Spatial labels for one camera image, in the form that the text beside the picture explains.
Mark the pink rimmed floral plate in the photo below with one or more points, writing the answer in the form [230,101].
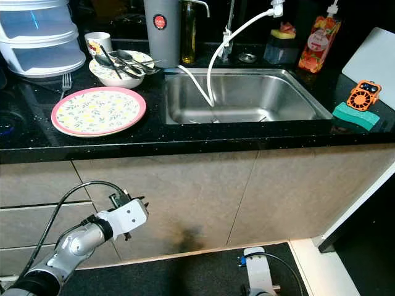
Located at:
[99,111]

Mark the beige cabinet door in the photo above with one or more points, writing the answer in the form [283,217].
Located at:
[302,188]
[185,197]

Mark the white floral bowl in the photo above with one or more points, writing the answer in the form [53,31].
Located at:
[117,81]

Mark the steel fork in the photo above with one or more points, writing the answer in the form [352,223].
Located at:
[66,79]

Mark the steel spoon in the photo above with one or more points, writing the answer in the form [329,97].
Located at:
[124,55]
[103,60]

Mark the black chopstick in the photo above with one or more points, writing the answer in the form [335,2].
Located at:
[102,50]

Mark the grey water filter canister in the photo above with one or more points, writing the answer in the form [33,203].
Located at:
[162,46]

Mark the white printed mug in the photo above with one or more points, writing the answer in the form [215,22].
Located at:
[97,43]

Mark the white tiered food container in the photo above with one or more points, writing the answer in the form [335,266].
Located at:
[43,61]

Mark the olive oil glass bottle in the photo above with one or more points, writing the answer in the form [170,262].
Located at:
[188,46]

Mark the stainless steel sink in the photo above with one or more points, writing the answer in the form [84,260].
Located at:
[265,92]

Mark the chrome sink faucet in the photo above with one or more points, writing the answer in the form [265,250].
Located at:
[226,49]

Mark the round steel sink plug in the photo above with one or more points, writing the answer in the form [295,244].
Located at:
[247,58]

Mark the dark sponge holder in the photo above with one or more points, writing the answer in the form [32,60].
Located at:
[279,52]

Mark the yellow sponge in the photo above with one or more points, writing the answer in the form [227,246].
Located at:
[278,34]

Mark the pink scrub pad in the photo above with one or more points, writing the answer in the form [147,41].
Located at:
[287,27]

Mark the green sponge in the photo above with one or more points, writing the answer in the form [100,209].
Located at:
[355,116]

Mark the peach dish soap bottle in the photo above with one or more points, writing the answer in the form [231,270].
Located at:
[316,46]

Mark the orange mini fan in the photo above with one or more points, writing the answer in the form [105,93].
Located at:
[363,98]

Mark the white cutting board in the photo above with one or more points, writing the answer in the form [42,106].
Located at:
[373,61]

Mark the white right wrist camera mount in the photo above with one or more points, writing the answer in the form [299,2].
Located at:
[258,274]

